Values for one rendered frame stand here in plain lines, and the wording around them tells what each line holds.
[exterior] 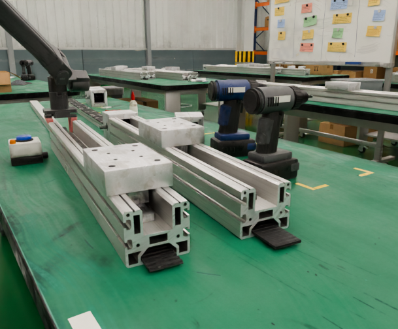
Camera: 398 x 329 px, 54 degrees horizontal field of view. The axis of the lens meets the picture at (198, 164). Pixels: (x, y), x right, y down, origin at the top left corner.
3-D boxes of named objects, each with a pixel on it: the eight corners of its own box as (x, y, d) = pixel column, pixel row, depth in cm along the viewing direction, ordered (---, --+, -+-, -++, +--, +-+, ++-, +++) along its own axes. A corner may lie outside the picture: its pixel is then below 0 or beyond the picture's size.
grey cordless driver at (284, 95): (236, 179, 94) (238, 86, 87) (295, 166, 104) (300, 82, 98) (257, 187, 87) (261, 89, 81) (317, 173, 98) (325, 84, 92)
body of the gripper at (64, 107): (78, 114, 129) (76, 91, 127) (45, 117, 124) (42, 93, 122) (74, 111, 134) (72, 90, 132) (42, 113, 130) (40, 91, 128)
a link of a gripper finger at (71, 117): (79, 138, 131) (76, 110, 128) (57, 140, 128) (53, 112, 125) (75, 134, 136) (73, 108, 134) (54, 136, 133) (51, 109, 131)
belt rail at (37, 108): (30, 106, 224) (29, 100, 223) (37, 105, 226) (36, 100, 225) (52, 136, 142) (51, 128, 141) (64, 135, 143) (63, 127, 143)
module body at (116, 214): (51, 149, 123) (48, 122, 121) (83, 145, 128) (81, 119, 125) (126, 268, 55) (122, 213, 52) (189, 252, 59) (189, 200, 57)
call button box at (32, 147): (10, 159, 111) (7, 138, 109) (46, 155, 115) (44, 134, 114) (12, 166, 104) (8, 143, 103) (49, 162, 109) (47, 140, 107)
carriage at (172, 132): (138, 145, 102) (138, 119, 101) (177, 141, 107) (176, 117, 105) (161, 160, 89) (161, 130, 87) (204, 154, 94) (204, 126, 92)
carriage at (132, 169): (85, 183, 73) (82, 148, 71) (141, 175, 78) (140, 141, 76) (107, 213, 59) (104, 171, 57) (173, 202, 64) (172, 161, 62)
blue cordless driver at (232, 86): (206, 153, 118) (206, 79, 112) (265, 148, 123) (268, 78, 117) (214, 159, 111) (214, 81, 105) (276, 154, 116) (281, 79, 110)
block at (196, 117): (168, 139, 136) (167, 112, 134) (200, 138, 138) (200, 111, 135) (168, 145, 127) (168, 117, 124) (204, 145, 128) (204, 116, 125)
